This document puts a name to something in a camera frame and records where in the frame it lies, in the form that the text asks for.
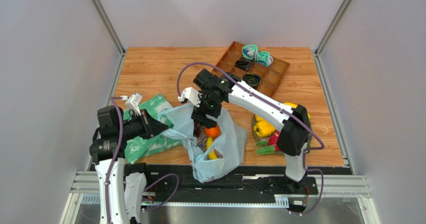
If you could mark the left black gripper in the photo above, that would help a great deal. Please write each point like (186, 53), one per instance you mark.
(150, 126)

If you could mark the brown wooden compartment tray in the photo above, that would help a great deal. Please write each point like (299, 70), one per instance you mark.
(270, 77)

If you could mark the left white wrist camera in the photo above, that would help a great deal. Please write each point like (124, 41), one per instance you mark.
(132, 103)

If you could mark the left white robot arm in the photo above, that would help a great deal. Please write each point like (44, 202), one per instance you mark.
(121, 185)

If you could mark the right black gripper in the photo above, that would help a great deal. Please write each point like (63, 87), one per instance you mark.
(202, 115)

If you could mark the speckled round plate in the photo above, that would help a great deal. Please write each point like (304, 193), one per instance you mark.
(257, 138)

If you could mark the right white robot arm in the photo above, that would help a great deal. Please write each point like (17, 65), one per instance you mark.
(292, 123)

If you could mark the yellow fake banana bunch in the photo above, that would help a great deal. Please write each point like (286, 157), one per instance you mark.
(294, 106)

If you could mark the pink fake dragon fruit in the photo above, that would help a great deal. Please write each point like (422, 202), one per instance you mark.
(269, 145)

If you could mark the translucent printed plastic bag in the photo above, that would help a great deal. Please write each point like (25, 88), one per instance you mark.
(229, 146)

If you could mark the teal white rolled sock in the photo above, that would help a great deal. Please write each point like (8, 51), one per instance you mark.
(264, 58)
(250, 52)

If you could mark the aluminium frame rail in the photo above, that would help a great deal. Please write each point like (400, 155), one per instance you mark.
(343, 198)

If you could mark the orange fake tangerine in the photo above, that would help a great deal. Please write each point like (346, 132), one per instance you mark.
(213, 132)

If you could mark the single yellow fake banana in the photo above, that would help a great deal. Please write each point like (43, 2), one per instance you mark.
(210, 151)

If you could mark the yellow fake lemon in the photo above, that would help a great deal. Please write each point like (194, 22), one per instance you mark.
(258, 118)

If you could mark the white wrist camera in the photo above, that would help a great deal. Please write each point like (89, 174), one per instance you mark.
(190, 94)
(132, 103)

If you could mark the yellow fake bell pepper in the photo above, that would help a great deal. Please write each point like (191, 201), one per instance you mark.
(263, 129)

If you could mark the green white folded cloth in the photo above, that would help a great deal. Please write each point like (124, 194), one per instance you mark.
(147, 144)

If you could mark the black item in tray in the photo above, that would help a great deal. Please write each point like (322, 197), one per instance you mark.
(244, 64)

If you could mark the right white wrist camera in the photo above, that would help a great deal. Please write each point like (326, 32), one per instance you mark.
(190, 94)

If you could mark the dark red fake grapes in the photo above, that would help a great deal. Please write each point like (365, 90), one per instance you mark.
(197, 129)

